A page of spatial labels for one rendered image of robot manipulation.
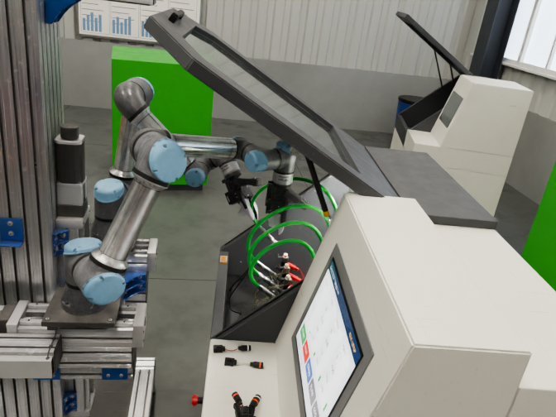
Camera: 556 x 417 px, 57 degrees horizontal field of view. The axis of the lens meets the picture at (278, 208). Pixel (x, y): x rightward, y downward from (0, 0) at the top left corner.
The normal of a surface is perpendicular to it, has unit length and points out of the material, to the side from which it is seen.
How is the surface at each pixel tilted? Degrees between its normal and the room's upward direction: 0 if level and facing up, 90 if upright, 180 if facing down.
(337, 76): 90
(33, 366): 90
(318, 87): 90
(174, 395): 0
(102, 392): 0
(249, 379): 0
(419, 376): 90
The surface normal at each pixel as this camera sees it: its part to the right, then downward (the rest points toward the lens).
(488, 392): 0.05, 0.41
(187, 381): 0.12, -0.91
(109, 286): 0.54, 0.50
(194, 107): 0.27, 0.42
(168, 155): 0.66, 0.27
